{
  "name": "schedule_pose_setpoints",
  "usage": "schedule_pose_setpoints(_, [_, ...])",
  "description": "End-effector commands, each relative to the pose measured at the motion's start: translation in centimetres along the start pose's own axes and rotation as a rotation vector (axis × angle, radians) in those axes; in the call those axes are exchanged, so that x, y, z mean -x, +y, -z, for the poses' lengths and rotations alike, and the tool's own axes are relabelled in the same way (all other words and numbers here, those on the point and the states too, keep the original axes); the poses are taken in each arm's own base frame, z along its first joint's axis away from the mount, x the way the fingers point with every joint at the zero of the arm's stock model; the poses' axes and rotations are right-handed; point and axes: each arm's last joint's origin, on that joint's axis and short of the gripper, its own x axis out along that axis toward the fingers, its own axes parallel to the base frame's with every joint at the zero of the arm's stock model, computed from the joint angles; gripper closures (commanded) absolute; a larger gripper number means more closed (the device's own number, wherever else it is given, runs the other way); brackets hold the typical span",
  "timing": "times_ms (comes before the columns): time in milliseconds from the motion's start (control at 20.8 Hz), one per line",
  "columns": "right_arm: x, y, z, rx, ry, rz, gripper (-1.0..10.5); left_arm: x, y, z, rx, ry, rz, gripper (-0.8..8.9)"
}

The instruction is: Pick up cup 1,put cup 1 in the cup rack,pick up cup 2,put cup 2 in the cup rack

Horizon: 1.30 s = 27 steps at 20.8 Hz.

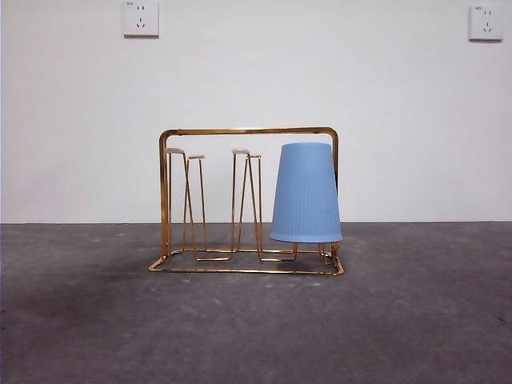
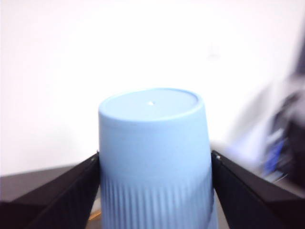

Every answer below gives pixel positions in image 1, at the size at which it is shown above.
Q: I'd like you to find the white wall socket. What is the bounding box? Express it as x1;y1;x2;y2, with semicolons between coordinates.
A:
468;4;504;42
122;0;160;39

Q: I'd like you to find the blue ribbed cup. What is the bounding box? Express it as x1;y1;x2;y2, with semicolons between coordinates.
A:
269;142;344;244

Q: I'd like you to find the gold wire cup rack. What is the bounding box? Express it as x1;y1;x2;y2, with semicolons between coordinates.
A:
147;126;346;278

